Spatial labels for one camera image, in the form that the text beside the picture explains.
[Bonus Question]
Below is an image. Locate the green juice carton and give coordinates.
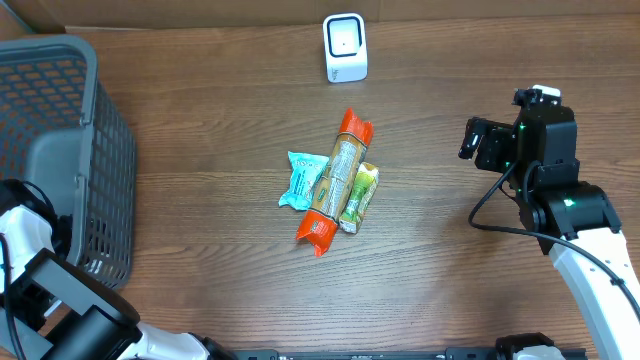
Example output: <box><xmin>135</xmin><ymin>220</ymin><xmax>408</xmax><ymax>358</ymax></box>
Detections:
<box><xmin>339</xmin><ymin>162</ymin><xmax>379</xmax><ymax>234</ymax></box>

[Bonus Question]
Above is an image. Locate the orange cracker pack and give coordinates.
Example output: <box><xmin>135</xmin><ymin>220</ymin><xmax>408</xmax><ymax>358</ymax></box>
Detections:
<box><xmin>296</xmin><ymin>108</ymin><xmax>374</xmax><ymax>257</ymax></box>

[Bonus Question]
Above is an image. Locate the teal wipes pack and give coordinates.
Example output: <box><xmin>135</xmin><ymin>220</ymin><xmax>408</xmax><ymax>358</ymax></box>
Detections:
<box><xmin>278</xmin><ymin>151</ymin><xmax>329</xmax><ymax>211</ymax></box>

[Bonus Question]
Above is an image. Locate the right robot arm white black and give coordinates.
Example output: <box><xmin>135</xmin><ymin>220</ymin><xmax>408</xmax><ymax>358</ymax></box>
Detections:
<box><xmin>459</xmin><ymin>99</ymin><xmax>639</xmax><ymax>359</ymax></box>

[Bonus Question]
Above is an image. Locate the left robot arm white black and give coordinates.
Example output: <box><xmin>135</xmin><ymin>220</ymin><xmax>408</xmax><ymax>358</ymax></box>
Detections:
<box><xmin>1</xmin><ymin>179</ymin><xmax>235</xmax><ymax>360</ymax></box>

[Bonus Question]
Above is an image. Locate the white barcode scanner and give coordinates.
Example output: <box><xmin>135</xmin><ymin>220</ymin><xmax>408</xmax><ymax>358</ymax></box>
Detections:
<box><xmin>322</xmin><ymin>13</ymin><xmax>368</xmax><ymax>83</ymax></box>

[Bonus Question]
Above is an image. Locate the grey plastic shopping basket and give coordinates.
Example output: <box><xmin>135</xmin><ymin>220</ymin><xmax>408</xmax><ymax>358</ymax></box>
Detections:
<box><xmin>1</xmin><ymin>35</ymin><xmax>137</xmax><ymax>288</ymax></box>

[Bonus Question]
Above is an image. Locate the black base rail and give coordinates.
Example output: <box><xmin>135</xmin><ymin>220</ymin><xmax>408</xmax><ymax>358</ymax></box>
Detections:
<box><xmin>234</xmin><ymin>347</ymin><xmax>504</xmax><ymax>360</ymax></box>

